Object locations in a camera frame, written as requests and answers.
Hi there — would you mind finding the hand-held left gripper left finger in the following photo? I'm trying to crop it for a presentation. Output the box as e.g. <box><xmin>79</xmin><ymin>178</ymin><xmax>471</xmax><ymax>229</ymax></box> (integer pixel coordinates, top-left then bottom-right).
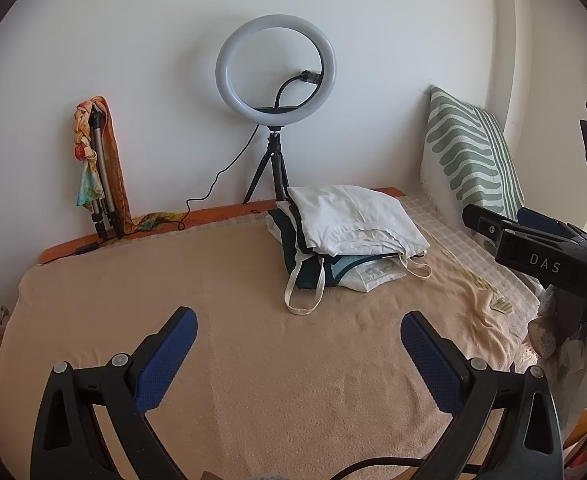
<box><xmin>30</xmin><ymin>306</ymin><xmax>199</xmax><ymax>480</ymax></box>

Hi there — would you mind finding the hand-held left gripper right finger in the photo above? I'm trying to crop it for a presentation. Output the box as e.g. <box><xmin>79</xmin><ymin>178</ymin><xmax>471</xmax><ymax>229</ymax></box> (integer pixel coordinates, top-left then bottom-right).
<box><xmin>400</xmin><ymin>310</ymin><xmax>564</xmax><ymax>480</ymax></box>

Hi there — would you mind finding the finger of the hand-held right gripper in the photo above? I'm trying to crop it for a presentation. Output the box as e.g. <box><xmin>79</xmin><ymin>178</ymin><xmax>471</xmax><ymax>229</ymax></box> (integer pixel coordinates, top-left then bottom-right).
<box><xmin>516</xmin><ymin>206</ymin><xmax>587</xmax><ymax>247</ymax></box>
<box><xmin>462</xmin><ymin>203</ymin><xmax>587</xmax><ymax>261</ymax></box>

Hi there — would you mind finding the white shirt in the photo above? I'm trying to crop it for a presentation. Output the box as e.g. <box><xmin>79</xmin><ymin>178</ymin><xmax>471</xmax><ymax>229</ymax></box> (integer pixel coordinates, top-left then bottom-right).
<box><xmin>286</xmin><ymin>185</ymin><xmax>430</xmax><ymax>256</ymax></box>

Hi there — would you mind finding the pile of folded clothes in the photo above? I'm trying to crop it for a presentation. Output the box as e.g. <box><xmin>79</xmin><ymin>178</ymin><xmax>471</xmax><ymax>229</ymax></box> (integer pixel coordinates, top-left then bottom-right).
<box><xmin>266</xmin><ymin>200</ymin><xmax>433</xmax><ymax>317</ymax></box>

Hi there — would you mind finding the person's right hand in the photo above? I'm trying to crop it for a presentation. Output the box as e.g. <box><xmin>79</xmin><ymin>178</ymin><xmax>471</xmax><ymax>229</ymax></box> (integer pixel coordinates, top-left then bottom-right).
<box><xmin>527</xmin><ymin>285</ymin><xmax>587</xmax><ymax>411</ymax></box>

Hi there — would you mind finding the checked white cloth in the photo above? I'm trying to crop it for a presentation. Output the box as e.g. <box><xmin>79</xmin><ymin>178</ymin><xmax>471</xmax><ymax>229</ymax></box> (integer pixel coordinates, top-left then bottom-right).
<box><xmin>398</xmin><ymin>195</ymin><xmax>541</xmax><ymax>313</ymax></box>

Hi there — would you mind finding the green striped pillow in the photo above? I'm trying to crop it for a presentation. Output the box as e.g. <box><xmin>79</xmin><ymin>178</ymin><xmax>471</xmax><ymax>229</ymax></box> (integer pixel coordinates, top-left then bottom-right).
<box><xmin>420</xmin><ymin>85</ymin><xmax>525</xmax><ymax>221</ymax></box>

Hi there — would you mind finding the beige towel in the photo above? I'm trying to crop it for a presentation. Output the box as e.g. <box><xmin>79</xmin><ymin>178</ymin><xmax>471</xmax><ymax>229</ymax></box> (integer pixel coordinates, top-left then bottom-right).
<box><xmin>0</xmin><ymin>220</ymin><xmax>529</xmax><ymax>480</ymax></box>

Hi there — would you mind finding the orange table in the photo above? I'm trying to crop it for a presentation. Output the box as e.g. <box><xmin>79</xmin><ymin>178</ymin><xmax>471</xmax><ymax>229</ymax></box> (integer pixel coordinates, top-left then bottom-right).
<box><xmin>38</xmin><ymin>187</ymin><xmax>404</xmax><ymax>266</ymax></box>

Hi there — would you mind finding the folded silver tripod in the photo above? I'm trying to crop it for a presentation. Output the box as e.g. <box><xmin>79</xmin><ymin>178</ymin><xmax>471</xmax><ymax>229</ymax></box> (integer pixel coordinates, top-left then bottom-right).
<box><xmin>87</xmin><ymin>110</ymin><xmax>124</xmax><ymax>241</ymax></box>

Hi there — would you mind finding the orange patterned cloth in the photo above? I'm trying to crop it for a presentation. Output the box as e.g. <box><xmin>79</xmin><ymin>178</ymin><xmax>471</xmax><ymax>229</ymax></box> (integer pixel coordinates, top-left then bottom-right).
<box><xmin>100</xmin><ymin>96</ymin><xmax>184</xmax><ymax>235</ymax></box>

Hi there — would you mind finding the colourful knotted scarf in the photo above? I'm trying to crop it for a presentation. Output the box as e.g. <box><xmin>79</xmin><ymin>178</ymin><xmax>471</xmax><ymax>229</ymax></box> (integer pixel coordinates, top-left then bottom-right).
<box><xmin>73</xmin><ymin>97</ymin><xmax>109</xmax><ymax>208</ymax></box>

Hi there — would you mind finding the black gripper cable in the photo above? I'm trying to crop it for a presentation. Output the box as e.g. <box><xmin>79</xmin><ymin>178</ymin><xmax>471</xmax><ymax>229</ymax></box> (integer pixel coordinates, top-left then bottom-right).
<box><xmin>331</xmin><ymin>455</ymin><xmax>479</xmax><ymax>480</ymax></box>

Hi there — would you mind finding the black ring light cable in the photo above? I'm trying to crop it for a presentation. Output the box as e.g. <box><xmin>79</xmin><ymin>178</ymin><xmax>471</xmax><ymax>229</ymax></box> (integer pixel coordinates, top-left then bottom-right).
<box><xmin>76</xmin><ymin>127</ymin><xmax>261</xmax><ymax>256</ymax></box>

